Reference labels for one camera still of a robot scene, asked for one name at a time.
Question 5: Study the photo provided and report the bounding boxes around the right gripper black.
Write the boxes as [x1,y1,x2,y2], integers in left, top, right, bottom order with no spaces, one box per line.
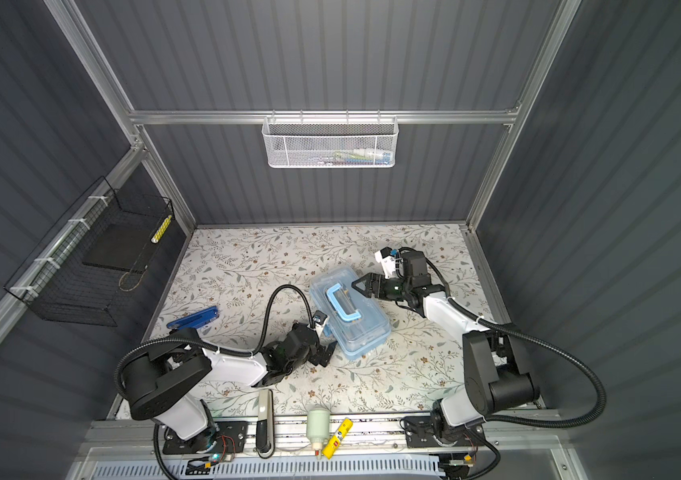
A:
[353,275,412,301]

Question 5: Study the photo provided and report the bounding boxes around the light blue plastic tool box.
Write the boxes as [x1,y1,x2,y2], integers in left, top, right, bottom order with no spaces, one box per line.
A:
[310,266,392,360]

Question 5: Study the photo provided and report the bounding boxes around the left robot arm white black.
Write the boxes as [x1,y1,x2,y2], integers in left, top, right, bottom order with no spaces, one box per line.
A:
[114,284,336,441]

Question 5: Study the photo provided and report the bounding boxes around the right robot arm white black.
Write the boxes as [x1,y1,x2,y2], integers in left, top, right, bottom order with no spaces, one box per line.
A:
[352,247,608,442]

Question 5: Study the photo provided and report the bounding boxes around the black silver flat device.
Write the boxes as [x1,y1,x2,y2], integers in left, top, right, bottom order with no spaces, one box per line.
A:
[256,389,276,459]

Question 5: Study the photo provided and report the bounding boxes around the white plastic bottle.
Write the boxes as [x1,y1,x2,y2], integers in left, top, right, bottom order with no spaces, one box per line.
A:
[306,407,330,455]

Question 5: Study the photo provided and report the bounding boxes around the yellow glue tube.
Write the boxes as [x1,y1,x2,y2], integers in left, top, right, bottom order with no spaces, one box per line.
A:
[322,418,354,460]

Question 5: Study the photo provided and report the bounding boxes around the yellow tube in black basket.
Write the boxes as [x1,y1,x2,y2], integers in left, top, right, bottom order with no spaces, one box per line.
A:
[150,214,174,244]

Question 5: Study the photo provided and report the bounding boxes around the black pad in basket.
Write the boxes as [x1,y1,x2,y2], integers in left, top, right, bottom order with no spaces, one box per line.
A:
[82,224,158,273]

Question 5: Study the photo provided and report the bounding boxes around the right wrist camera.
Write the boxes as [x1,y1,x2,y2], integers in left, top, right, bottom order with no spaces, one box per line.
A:
[375,247,401,279]

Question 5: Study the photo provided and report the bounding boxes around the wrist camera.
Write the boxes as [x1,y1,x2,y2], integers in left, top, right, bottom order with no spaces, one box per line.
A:
[375,247,401,279]
[310,310,328,330]

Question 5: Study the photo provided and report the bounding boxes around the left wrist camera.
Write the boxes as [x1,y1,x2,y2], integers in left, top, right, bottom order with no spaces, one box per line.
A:
[310,310,328,330]

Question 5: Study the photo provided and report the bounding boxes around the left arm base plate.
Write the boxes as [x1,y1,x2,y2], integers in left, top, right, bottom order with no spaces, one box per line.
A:
[160,421,248,457]

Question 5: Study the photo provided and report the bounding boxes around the white perforated cable tray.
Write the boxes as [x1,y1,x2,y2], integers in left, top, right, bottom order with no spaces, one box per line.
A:
[90,454,447,480]

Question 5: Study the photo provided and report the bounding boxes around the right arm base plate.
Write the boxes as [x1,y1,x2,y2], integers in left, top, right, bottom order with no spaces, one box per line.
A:
[399,415,486,449]

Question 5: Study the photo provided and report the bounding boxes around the white wire mesh basket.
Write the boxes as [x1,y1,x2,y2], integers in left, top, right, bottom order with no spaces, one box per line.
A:
[262,119,400,169]

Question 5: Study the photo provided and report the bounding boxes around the black wire mesh basket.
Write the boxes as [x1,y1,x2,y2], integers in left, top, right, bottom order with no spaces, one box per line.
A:
[4,180,174,327]

